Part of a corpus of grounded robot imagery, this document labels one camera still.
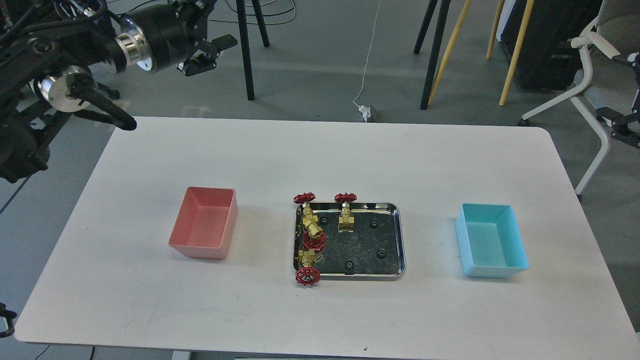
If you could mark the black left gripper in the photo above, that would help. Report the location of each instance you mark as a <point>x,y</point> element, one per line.
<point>175,31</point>

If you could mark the brass valve red handle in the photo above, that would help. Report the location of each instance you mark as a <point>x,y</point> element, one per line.
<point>314,237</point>

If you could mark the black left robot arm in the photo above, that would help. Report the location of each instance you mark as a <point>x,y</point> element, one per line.
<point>49,46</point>

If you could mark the pink plastic box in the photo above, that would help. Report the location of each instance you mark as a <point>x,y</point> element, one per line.
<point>205,223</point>

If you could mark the brass valve top left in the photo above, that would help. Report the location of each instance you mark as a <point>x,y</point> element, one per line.
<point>304,199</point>

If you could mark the brass valve top middle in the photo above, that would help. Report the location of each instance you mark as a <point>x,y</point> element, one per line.
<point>346,220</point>

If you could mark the brass valve bottom left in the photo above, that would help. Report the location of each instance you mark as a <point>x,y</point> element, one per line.
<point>307,274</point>

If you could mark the blue plastic box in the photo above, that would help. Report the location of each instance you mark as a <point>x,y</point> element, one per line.
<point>489,241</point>

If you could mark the white power adapter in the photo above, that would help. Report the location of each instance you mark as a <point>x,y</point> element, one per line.
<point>369,114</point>

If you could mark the black tripod legs right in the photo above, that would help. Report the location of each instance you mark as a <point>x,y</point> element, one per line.
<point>435,50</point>

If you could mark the metal tray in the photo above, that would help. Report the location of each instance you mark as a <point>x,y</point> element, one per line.
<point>360,246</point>

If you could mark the black cabinet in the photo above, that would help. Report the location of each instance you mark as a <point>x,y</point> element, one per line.
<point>547,61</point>

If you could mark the white office chair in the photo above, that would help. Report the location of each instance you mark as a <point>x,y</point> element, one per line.
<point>606,90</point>

